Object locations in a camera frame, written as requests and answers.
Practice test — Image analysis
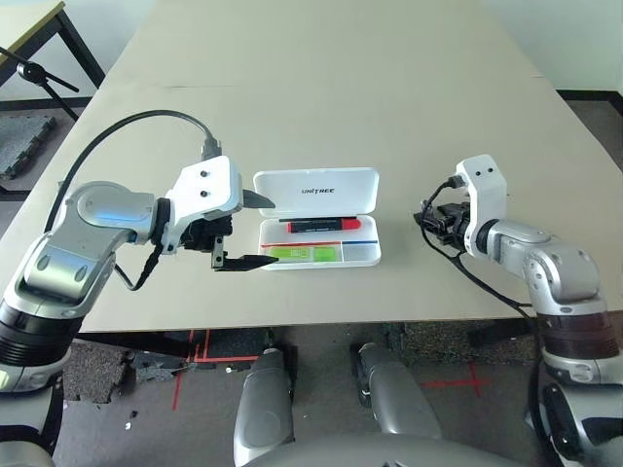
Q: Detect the speckled black rubber mat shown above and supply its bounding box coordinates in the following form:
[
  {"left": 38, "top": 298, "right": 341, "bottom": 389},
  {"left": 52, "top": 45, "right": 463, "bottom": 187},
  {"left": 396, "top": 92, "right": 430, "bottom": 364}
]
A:
[
  {"left": 62, "top": 340, "right": 130, "bottom": 405},
  {"left": 386, "top": 319, "right": 536, "bottom": 366}
]

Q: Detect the grey foam floor mat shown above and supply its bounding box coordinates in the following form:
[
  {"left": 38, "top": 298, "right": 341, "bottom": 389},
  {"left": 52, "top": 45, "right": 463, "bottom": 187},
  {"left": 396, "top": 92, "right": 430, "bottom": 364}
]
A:
[{"left": 0, "top": 114, "right": 58, "bottom": 181}]

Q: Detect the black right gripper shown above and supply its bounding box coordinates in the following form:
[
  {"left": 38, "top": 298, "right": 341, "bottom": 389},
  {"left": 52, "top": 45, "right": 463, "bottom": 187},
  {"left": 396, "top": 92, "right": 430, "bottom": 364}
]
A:
[{"left": 413, "top": 201, "right": 471, "bottom": 247}]

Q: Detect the white plastic pencil case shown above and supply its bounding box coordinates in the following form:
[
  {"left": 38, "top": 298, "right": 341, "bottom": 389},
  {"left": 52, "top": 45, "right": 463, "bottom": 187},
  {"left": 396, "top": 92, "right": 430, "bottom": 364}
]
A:
[{"left": 251, "top": 167, "right": 383, "bottom": 269}]

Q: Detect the short black left gripper cable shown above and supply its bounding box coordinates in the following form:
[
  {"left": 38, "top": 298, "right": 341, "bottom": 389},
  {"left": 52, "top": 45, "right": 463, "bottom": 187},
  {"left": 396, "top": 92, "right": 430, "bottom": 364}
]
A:
[{"left": 114, "top": 247, "right": 162, "bottom": 292}]

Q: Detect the beige side table black frame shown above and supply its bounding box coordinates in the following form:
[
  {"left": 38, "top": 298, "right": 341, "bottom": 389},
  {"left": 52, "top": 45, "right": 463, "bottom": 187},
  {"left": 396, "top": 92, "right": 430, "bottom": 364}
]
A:
[{"left": 0, "top": 1, "right": 107, "bottom": 106}]

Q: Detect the grey robot right leg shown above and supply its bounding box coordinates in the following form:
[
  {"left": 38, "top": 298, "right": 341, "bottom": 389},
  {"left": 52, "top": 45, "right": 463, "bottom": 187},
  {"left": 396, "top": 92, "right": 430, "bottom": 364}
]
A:
[{"left": 356, "top": 341, "right": 443, "bottom": 436}]

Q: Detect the grey robot leg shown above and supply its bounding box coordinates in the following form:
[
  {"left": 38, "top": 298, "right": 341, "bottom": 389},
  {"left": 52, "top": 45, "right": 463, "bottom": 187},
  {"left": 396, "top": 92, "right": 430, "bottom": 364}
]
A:
[
  {"left": 233, "top": 345, "right": 298, "bottom": 467},
  {"left": 356, "top": 341, "right": 443, "bottom": 436}
]

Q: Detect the black left camera cable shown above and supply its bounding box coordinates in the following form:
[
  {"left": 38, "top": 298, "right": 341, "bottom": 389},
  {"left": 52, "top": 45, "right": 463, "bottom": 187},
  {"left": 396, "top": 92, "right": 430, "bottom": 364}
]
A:
[{"left": 46, "top": 110, "right": 223, "bottom": 234}]

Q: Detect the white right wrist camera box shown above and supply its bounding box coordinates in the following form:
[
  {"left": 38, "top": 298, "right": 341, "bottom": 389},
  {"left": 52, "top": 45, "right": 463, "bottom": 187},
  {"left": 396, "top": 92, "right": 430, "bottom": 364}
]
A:
[{"left": 455, "top": 154, "right": 508, "bottom": 254}]

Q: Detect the green highlighter pen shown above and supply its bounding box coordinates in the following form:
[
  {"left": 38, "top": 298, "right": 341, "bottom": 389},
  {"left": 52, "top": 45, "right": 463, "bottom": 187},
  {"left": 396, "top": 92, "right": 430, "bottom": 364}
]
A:
[{"left": 266, "top": 246, "right": 341, "bottom": 263}]

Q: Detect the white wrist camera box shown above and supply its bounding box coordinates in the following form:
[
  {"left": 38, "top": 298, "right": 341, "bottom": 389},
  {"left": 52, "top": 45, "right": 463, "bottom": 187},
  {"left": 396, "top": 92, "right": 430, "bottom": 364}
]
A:
[
  {"left": 163, "top": 155, "right": 243, "bottom": 257},
  {"left": 455, "top": 154, "right": 508, "bottom": 254}
]

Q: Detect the grey robot torso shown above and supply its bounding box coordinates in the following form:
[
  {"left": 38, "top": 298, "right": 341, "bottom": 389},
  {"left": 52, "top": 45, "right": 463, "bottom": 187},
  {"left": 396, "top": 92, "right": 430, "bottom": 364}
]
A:
[{"left": 233, "top": 432, "right": 551, "bottom": 467}]

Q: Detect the grey robot left leg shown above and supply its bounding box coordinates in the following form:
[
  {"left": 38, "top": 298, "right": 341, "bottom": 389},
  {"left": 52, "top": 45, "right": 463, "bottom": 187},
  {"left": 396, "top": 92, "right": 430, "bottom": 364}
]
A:
[{"left": 233, "top": 345, "right": 298, "bottom": 467}]

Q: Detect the black marker with red cap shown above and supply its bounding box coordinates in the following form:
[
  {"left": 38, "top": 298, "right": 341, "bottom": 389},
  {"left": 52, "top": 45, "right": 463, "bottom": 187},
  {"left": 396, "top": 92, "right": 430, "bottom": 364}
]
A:
[{"left": 279, "top": 218, "right": 362, "bottom": 234}]

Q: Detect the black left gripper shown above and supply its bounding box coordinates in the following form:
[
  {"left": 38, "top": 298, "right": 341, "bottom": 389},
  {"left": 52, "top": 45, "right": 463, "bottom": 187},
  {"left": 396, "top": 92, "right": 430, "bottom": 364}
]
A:
[{"left": 182, "top": 188, "right": 279, "bottom": 273}]

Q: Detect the black baseboard strip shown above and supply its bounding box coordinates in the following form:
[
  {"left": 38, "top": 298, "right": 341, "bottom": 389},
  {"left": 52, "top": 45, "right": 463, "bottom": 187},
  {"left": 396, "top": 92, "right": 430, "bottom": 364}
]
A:
[{"left": 556, "top": 89, "right": 623, "bottom": 102}]

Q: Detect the black tripod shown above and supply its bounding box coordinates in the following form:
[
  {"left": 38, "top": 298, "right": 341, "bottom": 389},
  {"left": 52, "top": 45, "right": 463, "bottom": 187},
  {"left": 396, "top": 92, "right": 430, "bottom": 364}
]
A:
[{"left": 0, "top": 47, "right": 80, "bottom": 123}]

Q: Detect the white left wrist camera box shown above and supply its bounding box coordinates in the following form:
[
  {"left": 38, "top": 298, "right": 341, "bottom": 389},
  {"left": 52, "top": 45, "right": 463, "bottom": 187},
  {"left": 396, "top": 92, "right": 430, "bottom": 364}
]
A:
[{"left": 163, "top": 155, "right": 243, "bottom": 257}]

